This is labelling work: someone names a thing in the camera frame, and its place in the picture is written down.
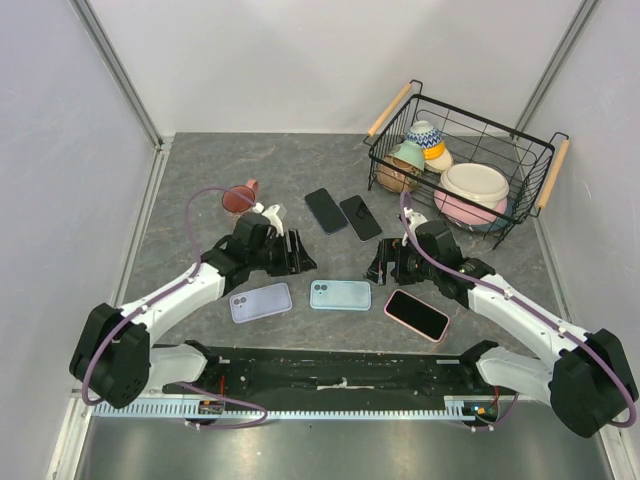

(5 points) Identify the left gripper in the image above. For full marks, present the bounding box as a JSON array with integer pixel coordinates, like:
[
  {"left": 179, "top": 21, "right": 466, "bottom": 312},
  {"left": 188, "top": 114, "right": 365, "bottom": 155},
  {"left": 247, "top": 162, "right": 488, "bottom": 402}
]
[{"left": 248, "top": 228, "right": 316, "bottom": 277}]

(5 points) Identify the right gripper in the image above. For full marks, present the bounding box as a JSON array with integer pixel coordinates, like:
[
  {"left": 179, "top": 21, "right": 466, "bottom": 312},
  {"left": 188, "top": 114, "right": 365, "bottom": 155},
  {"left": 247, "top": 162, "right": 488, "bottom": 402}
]
[{"left": 362, "top": 238, "right": 439, "bottom": 285}]

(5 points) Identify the pink phone case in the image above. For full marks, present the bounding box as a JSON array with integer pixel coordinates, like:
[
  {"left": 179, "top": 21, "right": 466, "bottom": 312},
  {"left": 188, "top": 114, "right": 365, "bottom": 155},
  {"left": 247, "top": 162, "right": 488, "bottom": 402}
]
[{"left": 383, "top": 288, "right": 451, "bottom": 343}]

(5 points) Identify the light blue phone case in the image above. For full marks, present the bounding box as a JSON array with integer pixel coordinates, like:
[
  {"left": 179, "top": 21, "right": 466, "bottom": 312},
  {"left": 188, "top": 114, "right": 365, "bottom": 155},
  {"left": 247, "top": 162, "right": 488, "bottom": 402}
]
[{"left": 310, "top": 280, "right": 371, "bottom": 311}]

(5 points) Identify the black phone with stand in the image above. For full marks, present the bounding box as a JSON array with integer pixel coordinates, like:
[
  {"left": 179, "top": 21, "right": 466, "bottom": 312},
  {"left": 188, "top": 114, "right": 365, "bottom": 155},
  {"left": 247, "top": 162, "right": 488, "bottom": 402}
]
[{"left": 339, "top": 195, "right": 382, "bottom": 242}]

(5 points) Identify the dark green phone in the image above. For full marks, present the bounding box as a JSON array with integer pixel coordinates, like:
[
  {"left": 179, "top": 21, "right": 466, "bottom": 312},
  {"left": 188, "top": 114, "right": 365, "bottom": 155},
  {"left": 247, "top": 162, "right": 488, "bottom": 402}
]
[{"left": 387, "top": 289, "right": 449, "bottom": 340}]

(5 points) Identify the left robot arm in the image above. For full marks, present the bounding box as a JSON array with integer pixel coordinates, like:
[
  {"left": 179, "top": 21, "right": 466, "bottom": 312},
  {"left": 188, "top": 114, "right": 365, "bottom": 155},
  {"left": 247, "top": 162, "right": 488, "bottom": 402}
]
[{"left": 69, "top": 213, "right": 317, "bottom": 408}]

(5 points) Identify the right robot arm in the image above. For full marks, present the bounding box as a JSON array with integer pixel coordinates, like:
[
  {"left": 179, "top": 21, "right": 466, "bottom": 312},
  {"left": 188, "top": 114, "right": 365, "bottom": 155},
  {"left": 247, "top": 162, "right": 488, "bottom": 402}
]
[{"left": 366, "top": 213, "right": 639, "bottom": 438}]

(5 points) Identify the lavender phone case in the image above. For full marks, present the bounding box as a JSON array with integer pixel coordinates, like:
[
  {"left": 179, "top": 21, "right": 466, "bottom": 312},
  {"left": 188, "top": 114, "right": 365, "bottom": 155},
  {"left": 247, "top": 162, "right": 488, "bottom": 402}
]
[{"left": 229, "top": 283, "right": 292, "bottom": 324}]

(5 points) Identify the blue-edged black phone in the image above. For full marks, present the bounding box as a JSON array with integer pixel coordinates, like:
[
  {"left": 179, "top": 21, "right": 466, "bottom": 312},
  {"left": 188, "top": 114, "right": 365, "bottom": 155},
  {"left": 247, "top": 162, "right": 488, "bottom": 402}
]
[{"left": 304, "top": 188, "right": 348, "bottom": 234}]

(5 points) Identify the pink floral mug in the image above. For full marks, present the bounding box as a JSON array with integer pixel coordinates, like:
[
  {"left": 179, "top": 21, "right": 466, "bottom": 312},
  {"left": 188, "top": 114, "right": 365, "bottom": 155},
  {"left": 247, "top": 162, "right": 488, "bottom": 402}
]
[{"left": 221, "top": 179, "right": 259, "bottom": 215}]

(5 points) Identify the brown bowl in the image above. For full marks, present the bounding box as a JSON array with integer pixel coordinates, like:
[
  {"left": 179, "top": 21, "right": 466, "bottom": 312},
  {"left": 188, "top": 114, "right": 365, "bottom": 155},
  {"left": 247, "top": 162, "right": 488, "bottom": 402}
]
[{"left": 375, "top": 156, "right": 421, "bottom": 194}]

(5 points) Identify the pink bowl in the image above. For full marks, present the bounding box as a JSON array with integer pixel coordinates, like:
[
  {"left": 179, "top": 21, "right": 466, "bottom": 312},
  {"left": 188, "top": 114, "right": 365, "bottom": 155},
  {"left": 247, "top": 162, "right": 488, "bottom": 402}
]
[{"left": 434, "top": 190, "right": 508, "bottom": 226}]

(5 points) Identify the green bowl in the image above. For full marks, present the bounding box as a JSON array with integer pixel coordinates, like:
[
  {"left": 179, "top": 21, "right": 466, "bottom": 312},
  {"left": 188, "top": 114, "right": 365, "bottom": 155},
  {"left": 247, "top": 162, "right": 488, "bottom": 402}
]
[{"left": 388, "top": 140, "right": 425, "bottom": 172}]

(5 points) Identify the yellow white bowl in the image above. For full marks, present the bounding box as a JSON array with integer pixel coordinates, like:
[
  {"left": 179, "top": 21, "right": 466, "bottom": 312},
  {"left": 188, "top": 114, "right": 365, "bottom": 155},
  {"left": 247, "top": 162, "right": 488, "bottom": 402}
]
[{"left": 423, "top": 141, "right": 453, "bottom": 173}]

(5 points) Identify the cream bowl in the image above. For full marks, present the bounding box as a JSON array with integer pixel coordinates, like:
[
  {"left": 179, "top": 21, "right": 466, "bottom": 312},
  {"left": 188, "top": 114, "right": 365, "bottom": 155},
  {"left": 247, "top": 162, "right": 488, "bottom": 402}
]
[{"left": 440, "top": 163, "right": 509, "bottom": 202}]

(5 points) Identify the teal bowl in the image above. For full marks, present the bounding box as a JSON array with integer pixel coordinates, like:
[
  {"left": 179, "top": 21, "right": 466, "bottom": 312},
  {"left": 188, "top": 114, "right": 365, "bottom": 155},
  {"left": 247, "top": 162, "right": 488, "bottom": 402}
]
[{"left": 467, "top": 200, "right": 513, "bottom": 233}]

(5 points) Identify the blue patterned bowl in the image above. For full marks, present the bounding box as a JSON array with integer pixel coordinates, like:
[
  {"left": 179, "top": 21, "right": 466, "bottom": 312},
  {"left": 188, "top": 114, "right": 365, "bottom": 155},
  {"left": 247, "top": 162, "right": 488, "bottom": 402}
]
[{"left": 405, "top": 120, "right": 443, "bottom": 149}]

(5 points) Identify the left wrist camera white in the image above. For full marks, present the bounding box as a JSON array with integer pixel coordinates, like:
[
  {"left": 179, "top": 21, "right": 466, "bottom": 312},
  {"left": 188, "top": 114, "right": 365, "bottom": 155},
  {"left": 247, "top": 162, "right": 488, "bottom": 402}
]
[{"left": 250, "top": 202, "right": 286, "bottom": 236}]

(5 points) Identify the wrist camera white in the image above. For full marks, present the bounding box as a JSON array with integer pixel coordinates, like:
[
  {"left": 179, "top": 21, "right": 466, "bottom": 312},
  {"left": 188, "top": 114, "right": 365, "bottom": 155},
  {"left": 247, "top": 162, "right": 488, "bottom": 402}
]
[
  {"left": 250, "top": 202, "right": 286, "bottom": 236},
  {"left": 399, "top": 207, "right": 428, "bottom": 246}
]

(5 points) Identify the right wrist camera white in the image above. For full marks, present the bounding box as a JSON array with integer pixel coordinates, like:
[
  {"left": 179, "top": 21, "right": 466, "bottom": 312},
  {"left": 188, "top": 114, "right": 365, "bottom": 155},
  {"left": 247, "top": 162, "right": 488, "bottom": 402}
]
[{"left": 399, "top": 207, "right": 428, "bottom": 246}]

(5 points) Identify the black wire basket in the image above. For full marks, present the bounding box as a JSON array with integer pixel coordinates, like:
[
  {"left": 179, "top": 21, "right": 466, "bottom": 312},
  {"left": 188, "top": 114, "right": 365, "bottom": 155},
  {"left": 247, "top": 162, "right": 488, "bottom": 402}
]
[{"left": 364, "top": 80, "right": 569, "bottom": 242}]

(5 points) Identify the slotted cable duct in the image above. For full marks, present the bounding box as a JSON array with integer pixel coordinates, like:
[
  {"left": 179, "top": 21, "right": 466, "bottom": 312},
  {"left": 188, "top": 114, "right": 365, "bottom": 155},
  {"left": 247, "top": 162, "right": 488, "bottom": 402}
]
[{"left": 93, "top": 398, "right": 475, "bottom": 421}]

